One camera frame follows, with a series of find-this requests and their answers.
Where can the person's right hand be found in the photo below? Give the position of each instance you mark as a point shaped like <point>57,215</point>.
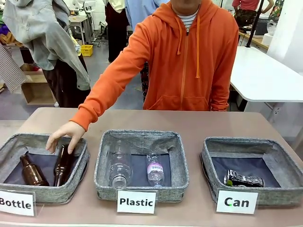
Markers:
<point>68,132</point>

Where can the brown glass bottle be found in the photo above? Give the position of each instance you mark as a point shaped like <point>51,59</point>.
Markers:
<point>62,165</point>
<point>33,173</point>

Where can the clear plastic bottle pink label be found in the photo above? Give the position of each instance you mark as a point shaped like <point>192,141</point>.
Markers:
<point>155,169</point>

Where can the crushed black Pepsi can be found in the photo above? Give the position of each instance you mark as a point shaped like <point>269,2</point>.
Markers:
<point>246,180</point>

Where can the person's right forearm orange sleeve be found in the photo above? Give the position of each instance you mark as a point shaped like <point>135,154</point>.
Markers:
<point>94,101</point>

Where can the person's left forearm orange sleeve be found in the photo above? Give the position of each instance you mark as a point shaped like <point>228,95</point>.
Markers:
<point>221,94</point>

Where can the grey fabric basket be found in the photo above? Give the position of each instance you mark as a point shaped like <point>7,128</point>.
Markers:
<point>35,139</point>
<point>142,139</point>
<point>236,146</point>

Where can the white Can label sign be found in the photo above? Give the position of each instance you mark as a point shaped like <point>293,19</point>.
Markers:
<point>236,202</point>

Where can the dark trousers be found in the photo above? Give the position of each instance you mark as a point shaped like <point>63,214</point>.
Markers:
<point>64,89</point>

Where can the open wooden box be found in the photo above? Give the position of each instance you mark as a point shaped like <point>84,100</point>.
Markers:
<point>35,92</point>

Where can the clear plastic bottle without label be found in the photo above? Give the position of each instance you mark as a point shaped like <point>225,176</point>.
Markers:
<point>120,165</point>

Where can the yellow plastic crate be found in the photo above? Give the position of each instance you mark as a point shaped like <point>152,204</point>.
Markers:
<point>86,50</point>

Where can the checked cloth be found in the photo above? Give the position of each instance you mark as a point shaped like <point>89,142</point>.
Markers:
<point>9,71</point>

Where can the white Bottle label sign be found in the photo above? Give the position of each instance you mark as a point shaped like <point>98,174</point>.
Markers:
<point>16,203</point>

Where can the floral patterned garment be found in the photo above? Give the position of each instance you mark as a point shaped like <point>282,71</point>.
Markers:
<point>145,80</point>

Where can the white Plastic label sign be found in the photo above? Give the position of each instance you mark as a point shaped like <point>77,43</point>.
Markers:
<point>136,202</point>

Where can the dark hanging garment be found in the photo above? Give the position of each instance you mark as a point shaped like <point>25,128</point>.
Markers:
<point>117,35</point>

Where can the grey hanging jacket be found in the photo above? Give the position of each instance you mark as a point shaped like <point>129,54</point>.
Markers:
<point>35,28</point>

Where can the grey metal table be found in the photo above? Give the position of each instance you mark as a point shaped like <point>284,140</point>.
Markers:
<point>78,20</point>

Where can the orange hoodie torso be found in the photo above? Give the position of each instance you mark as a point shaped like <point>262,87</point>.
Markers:
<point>170,71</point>

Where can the light blue hanging garment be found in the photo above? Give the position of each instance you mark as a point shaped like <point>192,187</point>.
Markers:
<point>139,11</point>

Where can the white table top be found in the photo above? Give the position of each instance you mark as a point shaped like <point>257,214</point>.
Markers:
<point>260,75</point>

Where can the wooden desk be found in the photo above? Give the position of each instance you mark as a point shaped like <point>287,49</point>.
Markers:
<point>256,40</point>

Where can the black pole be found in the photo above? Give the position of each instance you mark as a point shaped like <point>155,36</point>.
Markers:
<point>254,23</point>

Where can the person in red shirt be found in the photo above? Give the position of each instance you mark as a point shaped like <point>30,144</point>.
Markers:
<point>246,4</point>

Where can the white paper roll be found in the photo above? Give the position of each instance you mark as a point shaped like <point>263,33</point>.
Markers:
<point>268,39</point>

